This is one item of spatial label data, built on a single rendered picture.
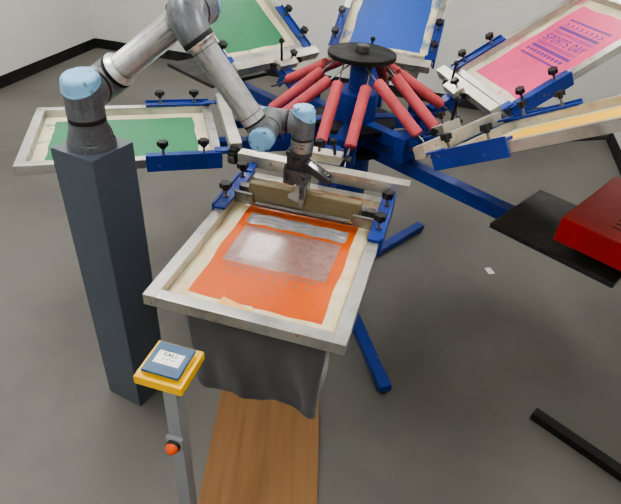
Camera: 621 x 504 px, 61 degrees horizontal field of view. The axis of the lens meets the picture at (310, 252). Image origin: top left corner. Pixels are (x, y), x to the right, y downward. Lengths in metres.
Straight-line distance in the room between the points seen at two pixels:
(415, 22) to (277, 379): 2.34
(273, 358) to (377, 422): 0.96
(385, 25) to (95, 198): 2.12
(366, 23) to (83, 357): 2.40
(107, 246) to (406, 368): 1.54
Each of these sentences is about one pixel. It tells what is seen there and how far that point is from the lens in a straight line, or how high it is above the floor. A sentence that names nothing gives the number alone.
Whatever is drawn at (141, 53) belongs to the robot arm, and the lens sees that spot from 1.79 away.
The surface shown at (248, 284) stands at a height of 0.96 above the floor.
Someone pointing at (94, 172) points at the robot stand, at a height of 1.16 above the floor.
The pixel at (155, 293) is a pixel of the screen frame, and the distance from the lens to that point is 1.54.
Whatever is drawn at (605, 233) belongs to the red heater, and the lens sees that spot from 1.91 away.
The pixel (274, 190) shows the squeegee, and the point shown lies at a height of 1.05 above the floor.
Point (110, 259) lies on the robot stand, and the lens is 1.97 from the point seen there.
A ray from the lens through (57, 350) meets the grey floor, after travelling 2.88.
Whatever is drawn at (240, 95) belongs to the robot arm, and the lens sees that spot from 1.59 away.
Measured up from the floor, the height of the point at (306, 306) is 0.96.
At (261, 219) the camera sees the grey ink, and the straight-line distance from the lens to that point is 1.87.
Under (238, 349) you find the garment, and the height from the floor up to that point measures 0.76.
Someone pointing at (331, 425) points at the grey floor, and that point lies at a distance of 2.44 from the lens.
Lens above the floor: 1.99
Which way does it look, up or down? 36 degrees down
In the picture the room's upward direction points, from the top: 5 degrees clockwise
